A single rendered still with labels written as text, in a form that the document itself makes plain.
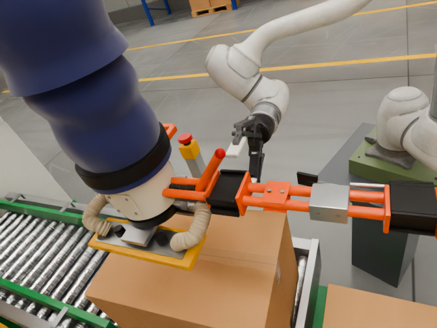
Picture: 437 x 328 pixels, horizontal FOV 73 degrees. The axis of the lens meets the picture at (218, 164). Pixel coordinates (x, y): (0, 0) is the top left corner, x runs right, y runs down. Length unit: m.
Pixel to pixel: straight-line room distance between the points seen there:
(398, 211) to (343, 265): 1.44
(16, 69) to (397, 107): 1.10
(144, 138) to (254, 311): 0.53
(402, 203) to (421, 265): 1.49
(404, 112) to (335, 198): 0.67
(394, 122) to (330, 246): 1.07
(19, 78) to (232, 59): 0.53
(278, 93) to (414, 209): 0.50
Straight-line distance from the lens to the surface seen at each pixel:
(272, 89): 0.90
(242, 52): 0.88
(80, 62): 0.56
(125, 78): 0.61
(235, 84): 0.88
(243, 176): 0.68
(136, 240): 0.80
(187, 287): 0.95
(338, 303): 1.30
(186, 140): 1.34
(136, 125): 0.63
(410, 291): 1.98
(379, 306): 1.31
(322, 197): 0.60
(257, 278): 0.90
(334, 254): 2.04
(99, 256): 1.82
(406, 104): 1.22
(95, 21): 0.58
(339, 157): 1.50
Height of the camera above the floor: 1.73
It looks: 38 degrees down
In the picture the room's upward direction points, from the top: 20 degrees counter-clockwise
